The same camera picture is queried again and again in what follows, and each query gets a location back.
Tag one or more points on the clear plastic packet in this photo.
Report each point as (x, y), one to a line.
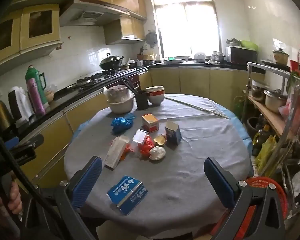
(139, 140)

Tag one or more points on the green bottle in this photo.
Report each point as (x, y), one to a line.
(238, 107)

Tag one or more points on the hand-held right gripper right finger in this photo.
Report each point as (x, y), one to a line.
(218, 182)

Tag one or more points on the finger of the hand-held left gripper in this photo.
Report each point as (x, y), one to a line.
(31, 141)

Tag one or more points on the small steel pot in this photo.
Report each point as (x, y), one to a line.
(256, 92)

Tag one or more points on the dark jar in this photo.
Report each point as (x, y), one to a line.
(252, 130)

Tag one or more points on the large steel pot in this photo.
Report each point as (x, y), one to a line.
(275, 101)

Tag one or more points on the round table with grey cloth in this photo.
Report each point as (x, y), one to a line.
(185, 170)

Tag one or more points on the cream pot with lid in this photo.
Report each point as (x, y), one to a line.
(281, 56)

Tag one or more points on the dark brass kettle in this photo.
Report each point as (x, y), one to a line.
(0, 115)

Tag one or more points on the green plastic bag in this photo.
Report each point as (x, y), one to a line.
(249, 45)

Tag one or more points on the white tissue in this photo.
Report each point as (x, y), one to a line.
(157, 153)

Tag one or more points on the orange plastic wrapper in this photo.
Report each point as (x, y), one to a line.
(125, 152)

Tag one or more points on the white bowl with red band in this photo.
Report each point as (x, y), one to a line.
(155, 98)

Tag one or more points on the blue plastic bag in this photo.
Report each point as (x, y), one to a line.
(122, 124)

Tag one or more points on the orange white small box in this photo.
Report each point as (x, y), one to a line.
(150, 123)

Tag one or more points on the blue white milk carton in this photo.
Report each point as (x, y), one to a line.
(173, 135)

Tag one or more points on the white dish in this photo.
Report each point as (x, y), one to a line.
(199, 56)

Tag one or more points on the large red plastic bag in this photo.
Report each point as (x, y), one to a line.
(298, 105)

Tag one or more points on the yellow base cabinets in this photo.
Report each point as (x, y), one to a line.
(197, 80)

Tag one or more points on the black wok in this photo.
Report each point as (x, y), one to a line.
(111, 62)

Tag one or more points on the orange peel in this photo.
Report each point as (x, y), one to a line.
(160, 141)

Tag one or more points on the black white countertop appliance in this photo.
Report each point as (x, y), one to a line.
(15, 102)

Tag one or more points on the microwave oven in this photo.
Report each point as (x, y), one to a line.
(241, 54)

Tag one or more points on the black chopsticks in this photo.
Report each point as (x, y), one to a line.
(128, 83)

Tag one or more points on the black countertop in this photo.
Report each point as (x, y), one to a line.
(55, 102)

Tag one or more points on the gas stove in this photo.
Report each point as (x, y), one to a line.
(90, 78)

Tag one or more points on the black chopstick holder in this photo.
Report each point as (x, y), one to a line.
(142, 101)

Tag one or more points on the steel pot with lid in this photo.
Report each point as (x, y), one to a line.
(217, 56)

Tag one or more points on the green thermos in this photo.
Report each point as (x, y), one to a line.
(35, 78)

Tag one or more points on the metal storage rack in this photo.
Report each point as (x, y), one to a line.
(270, 116)

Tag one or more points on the pink thermos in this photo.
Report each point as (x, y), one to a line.
(36, 100)

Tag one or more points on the range hood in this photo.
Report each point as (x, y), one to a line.
(90, 12)

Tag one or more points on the yellow plastic bag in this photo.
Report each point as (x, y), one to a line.
(265, 152)

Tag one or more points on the long white stick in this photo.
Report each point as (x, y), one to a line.
(197, 107)

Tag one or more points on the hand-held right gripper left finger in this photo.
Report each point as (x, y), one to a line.
(88, 180)

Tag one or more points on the red plastic basket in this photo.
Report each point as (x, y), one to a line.
(281, 197)

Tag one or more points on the small fan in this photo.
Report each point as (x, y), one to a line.
(150, 38)

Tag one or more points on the window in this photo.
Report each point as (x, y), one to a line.
(185, 22)

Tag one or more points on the yellow glass-door wall cabinet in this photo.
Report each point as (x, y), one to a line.
(22, 35)

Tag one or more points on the person's left hand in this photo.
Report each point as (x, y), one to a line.
(15, 197)

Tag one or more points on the white cardboard box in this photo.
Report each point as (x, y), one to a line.
(115, 152)

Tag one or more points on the small yellow wall cabinet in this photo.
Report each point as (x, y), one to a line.
(125, 28)

